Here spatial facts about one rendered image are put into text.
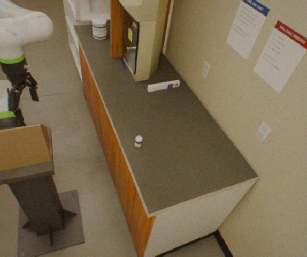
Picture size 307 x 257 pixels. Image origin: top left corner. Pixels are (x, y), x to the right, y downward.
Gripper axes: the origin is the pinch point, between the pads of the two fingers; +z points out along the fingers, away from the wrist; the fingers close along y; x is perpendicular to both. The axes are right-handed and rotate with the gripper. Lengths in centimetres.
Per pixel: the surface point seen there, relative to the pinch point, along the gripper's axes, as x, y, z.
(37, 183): 2, -9, 52
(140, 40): -37, 82, -1
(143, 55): -39, 84, 10
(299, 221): -142, -9, 32
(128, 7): -28, 77, -23
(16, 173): 6.0, -15.0, 33.7
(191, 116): -82, 54, 33
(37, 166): -1.7, -9.1, 33.6
